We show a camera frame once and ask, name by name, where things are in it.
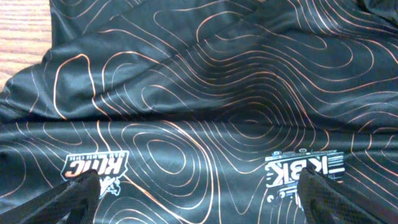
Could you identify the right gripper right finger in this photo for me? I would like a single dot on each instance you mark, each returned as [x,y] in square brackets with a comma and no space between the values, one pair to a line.
[326,201]

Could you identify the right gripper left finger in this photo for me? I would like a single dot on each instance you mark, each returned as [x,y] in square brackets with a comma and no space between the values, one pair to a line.
[76,200]

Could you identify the black orange-patterned jersey shirt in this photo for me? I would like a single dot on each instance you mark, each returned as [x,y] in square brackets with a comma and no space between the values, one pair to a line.
[206,111]

